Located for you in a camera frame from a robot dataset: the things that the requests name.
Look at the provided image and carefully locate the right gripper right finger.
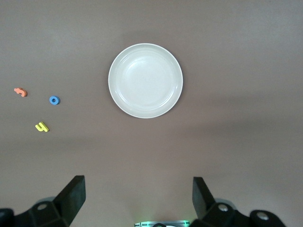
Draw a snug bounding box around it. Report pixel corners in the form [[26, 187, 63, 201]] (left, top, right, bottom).
[[189, 176, 251, 227]]

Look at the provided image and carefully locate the yellow letter h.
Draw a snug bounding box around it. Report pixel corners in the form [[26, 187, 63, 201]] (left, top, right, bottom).
[[35, 121, 50, 133]]

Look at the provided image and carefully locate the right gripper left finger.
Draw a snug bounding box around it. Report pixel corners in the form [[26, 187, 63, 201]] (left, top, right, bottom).
[[14, 175, 86, 227]]

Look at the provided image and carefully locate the orange letter t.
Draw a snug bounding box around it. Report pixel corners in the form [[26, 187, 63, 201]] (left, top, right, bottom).
[[13, 87, 27, 98]]

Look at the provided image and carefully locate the beige brown plate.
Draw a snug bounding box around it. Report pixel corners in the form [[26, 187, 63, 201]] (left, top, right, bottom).
[[108, 43, 184, 119]]

